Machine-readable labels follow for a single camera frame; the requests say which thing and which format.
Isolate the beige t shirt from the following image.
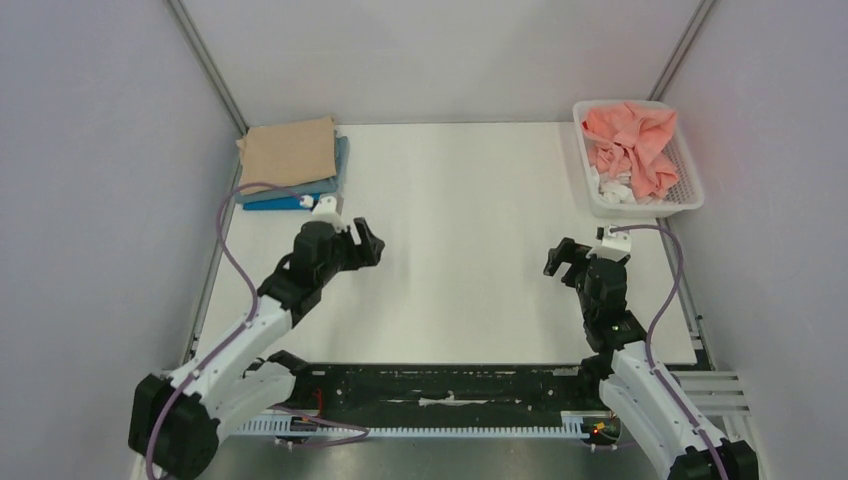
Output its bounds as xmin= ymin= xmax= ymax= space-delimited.
xmin=237 ymin=115 xmax=337 ymax=194

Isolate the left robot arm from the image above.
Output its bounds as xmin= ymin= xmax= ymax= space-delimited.
xmin=128 ymin=217 xmax=385 ymax=479

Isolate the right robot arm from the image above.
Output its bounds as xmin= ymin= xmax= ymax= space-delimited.
xmin=543 ymin=229 xmax=760 ymax=479

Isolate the bright blue folded t shirt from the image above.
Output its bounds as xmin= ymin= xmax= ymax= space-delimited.
xmin=242 ymin=194 xmax=321 ymax=211

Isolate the grey-blue folded t shirt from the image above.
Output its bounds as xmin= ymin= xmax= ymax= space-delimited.
xmin=235 ymin=135 xmax=350 ymax=204

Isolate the white t shirt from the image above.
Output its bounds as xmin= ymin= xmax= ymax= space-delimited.
xmin=589 ymin=166 xmax=661 ymax=205

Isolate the white plastic basket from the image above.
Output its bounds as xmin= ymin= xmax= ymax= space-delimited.
xmin=572 ymin=100 xmax=704 ymax=218

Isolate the pink t shirt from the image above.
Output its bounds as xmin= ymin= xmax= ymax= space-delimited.
xmin=581 ymin=102 xmax=679 ymax=201

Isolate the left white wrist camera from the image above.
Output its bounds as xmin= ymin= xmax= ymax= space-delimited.
xmin=299 ymin=194 xmax=346 ymax=233

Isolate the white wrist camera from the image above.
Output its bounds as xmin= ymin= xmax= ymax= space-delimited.
xmin=586 ymin=225 xmax=632 ymax=264
xmin=299 ymin=194 xmax=346 ymax=233

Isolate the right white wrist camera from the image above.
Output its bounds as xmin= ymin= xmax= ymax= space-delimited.
xmin=586 ymin=225 xmax=632 ymax=264

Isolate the white cable duct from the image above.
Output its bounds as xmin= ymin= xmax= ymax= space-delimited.
xmin=232 ymin=412 xmax=617 ymax=441

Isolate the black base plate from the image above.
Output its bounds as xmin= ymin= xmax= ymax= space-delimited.
xmin=283 ymin=363 xmax=610 ymax=428

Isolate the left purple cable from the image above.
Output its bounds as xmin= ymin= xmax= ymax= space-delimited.
xmin=145 ymin=183 xmax=372 ymax=480

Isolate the right corner aluminium post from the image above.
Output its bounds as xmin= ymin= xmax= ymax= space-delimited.
xmin=647 ymin=0 xmax=720 ymax=101

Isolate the corner aluminium post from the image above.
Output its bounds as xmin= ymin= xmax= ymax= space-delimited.
xmin=164 ymin=0 xmax=248 ymax=135
xmin=647 ymin=0 xmax=720 ymax=101

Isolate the left corner aluminium post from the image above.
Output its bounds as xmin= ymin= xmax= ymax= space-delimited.
xmin=164 ymin=0 xmax=248 ymax=135

